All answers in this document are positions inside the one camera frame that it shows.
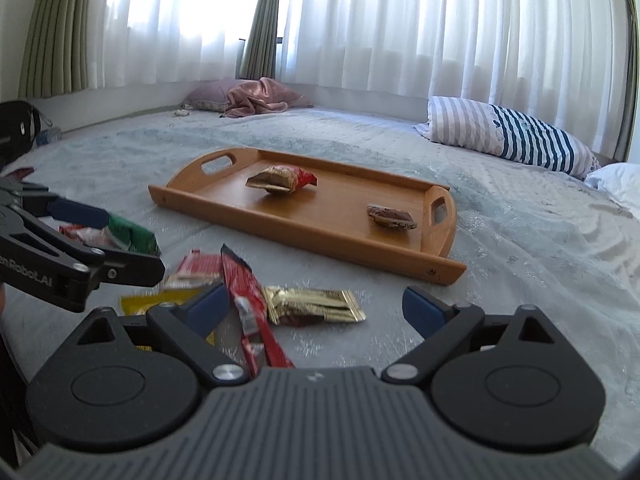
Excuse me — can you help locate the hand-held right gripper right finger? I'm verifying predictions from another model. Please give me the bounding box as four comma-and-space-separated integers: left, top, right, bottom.
381, 286, 554, 386

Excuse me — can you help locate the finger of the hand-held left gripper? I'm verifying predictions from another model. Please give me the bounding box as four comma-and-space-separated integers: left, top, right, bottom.
0, 180, 110, 229
0, 207, 166, 287

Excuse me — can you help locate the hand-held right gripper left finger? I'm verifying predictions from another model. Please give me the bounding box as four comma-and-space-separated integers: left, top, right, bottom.
75, 280, 252, 387

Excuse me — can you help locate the small whitish snack packet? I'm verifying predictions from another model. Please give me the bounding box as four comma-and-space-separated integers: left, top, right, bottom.
57, 224, 118, 250

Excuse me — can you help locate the green snack packet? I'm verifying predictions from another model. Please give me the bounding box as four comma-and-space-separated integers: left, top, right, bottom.
102, 214, 162, 256

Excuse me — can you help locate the long red snack packet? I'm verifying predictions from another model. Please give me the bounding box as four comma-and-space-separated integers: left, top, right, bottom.
220, 243, 296, 378

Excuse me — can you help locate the pink snack packet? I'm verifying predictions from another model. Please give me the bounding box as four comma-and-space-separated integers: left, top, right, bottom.
162, 249, 226, 291

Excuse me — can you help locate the yellow snack packet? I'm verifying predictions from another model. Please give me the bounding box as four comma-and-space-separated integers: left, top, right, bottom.
119, 287, 218, 353

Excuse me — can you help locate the brown chocolate snack packet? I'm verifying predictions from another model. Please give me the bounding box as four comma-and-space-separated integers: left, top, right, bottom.
366, 203, 418, 231

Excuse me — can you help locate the gold snack packet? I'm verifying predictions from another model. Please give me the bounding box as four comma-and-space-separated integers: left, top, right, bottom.
261, 285, 367, 327

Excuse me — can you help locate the wooden tray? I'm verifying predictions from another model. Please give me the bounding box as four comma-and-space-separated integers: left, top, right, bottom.
148, 147, 467, 287

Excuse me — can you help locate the red brown nut snack packet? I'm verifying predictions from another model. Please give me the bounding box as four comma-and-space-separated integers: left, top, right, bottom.
245, 165, 319, 196

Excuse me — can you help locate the black bag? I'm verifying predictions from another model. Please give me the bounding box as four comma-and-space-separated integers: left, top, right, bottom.
0, 101, 42, 162

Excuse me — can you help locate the pink pillow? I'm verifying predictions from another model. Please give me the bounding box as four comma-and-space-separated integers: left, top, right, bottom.
184, 79, 315, 112

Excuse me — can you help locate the green curtain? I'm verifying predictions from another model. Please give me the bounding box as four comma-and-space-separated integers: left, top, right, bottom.
612, 0, 640, 162
240, 0, 289, 83
17, 0, 118, 99

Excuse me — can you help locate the blue striped pillow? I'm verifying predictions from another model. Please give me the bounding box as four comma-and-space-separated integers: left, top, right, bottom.
415, 96, 602, 180

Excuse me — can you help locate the pink crumpled cloth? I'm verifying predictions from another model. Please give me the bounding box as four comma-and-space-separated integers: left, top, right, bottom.
219, 77, 288, 119

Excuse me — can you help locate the white sheer curtain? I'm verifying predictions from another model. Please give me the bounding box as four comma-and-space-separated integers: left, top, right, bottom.
277, 0, 632, 126
102, 0, 266, 92

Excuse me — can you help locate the white pillow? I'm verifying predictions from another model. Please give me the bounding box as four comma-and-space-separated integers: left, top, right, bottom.
584, 162, 640, 221

